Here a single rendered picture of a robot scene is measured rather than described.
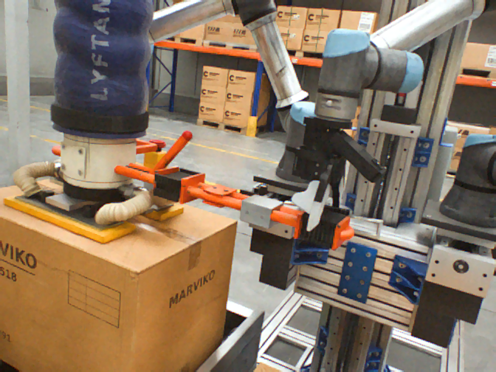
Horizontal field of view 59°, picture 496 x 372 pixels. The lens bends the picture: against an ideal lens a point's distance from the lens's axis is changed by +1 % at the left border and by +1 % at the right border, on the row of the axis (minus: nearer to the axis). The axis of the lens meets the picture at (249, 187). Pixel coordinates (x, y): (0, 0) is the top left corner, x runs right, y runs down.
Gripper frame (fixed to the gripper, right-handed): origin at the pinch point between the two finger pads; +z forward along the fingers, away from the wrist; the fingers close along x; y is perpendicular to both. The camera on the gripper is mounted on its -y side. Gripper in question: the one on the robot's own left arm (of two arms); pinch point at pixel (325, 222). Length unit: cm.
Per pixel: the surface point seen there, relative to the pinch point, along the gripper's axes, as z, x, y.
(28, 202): 11, 13, 70
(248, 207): 0.2, 3.6, 15.3
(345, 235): 0.4, 2.8, -4.8
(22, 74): 4, -155, 311
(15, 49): -15, -150, 311
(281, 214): -0.3, 3.1, 8.1
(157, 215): 11.9, -4.1, 44.4
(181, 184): -1.0, 4.5, 31.7
